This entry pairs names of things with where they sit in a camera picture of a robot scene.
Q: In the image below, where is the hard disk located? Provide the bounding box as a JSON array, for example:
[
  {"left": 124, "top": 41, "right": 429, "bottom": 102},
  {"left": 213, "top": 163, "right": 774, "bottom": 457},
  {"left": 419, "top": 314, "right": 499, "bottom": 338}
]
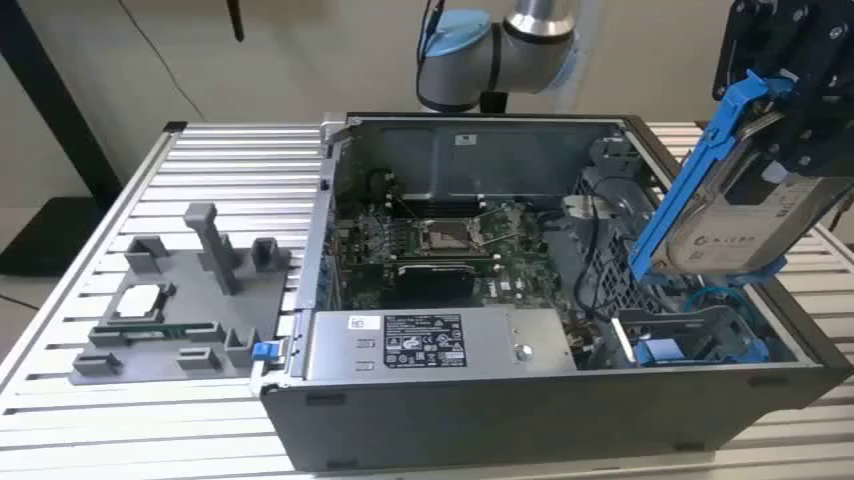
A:
[{"left": 628, "top": 69, "right": 854, "bottom": 291}]

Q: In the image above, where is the metal disk bay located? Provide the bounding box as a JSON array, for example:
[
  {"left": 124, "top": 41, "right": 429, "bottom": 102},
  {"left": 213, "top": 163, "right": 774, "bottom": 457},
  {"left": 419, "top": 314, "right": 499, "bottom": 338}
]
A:
[{"left": 611, "top": 303, "right": 802, "bottom": 372}]

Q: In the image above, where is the green motherboard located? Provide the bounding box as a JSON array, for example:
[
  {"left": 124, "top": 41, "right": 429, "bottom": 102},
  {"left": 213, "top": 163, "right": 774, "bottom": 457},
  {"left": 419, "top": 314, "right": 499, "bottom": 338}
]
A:
[{"left": 329, "top": 197, "right": 570, "bottom": 311}]

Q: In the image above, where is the CPU socket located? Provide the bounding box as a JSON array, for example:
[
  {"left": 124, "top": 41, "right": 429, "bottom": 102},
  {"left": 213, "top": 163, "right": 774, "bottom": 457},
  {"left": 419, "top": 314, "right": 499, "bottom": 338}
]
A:
[{"left": 412, "top": 217, "right": 492, "bottom": 254}]

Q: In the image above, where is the black cooler fan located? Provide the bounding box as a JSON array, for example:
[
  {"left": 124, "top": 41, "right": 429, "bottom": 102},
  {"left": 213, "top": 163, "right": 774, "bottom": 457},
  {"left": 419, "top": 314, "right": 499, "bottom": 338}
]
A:
[{"left": 392, "top": 259, "right": 485, "bottom": 304}]

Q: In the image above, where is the black hanging rod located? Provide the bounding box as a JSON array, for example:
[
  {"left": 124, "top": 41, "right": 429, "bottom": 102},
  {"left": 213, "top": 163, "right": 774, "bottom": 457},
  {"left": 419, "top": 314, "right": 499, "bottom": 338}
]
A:
[{"left": 224, "top": 0, "right": 245, "bottom": 44}]

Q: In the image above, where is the black open PC case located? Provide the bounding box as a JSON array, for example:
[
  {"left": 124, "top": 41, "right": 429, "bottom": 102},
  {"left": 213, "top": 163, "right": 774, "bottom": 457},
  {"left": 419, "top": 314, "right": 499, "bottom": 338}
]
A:
[{"left": 249, "top": 110, "right": 854, "bottom": 474}]

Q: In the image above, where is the silver power supply unit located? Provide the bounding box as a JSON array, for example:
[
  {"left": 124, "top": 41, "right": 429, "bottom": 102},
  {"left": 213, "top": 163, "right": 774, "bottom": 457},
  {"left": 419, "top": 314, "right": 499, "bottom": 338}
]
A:
[{"left": 303, "top": 308, "right": 579, "bottom": 379}]

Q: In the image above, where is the grey parts rack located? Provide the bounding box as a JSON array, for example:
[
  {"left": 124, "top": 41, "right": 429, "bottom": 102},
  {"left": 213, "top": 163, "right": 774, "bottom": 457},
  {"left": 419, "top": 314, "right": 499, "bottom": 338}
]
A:
[{"left": 69, "top": 202, "right": 292, "bottom": 387}]

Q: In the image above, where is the green RAM stick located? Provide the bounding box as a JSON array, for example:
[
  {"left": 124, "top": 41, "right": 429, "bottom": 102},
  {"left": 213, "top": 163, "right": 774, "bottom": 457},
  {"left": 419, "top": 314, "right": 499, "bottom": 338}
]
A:
[{"left": 99, "top": 324, "right": 223, "bottom": 340}]

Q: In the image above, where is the silver CPU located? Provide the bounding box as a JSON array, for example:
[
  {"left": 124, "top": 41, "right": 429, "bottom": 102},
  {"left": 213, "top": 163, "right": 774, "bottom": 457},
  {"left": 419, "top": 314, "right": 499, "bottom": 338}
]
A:
[{"left": 111, "top": 283, "right": 172, "bottom": 320}]

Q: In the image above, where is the black stand with base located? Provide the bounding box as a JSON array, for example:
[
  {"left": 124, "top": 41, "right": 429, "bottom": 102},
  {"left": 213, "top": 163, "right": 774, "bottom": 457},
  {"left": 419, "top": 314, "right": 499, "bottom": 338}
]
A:
[{"left": 0, "top": 0, "right": 125, "bottom": 277}]

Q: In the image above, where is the blue disk wire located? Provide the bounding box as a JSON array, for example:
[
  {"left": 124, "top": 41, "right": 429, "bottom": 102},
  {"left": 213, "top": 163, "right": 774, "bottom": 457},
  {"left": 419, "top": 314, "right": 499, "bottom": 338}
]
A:
[{"left": 683, "top": 283, "right": 756, "bottom": 342}]

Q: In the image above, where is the black wire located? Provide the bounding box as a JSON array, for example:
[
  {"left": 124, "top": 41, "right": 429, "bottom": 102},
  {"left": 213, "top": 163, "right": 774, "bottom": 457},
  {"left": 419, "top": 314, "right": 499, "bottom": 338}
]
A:
[{"left": 574, "top": 177, "right": 668, "bottom": 317}]

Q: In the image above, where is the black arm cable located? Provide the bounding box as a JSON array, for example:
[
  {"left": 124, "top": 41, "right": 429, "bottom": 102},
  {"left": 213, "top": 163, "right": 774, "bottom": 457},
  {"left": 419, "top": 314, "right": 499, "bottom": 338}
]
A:
[{"left": 415, "top": 0, "right": 449, "bottom": 69}]

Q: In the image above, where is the locking lever wire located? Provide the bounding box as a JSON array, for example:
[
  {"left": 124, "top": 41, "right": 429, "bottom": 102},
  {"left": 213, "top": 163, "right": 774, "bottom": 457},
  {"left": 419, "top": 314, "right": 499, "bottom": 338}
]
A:
[{"left": 391, "top": 193, "right": 421, "bottom": 221}]

